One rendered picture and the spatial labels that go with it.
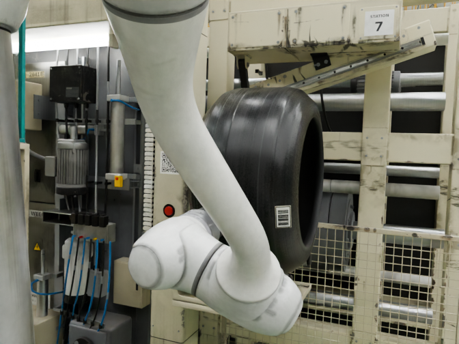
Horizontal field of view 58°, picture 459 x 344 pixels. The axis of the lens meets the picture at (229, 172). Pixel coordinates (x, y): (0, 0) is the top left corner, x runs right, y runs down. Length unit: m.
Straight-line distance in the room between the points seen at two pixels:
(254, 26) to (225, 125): 0.58
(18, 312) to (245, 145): 0.78
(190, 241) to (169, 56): 0.37
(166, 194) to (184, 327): 0.45
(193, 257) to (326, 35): 1.04
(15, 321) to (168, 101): 0.25
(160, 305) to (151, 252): 0.83
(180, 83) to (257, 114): 0.70
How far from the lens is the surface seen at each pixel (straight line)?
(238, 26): 1.63
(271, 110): 1.13
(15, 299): 0.40
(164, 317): 1.51
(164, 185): 1.40
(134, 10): 0.38
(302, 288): 1.50
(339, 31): 1.53
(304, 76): 1.66
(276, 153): 1.06
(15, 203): 0.38
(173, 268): 0.68
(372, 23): 1.52
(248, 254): 0.58
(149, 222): 1.46
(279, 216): 1.07
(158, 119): 0.47
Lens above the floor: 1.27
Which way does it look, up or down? 3 degrees down
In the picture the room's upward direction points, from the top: 2 degrees clockwise
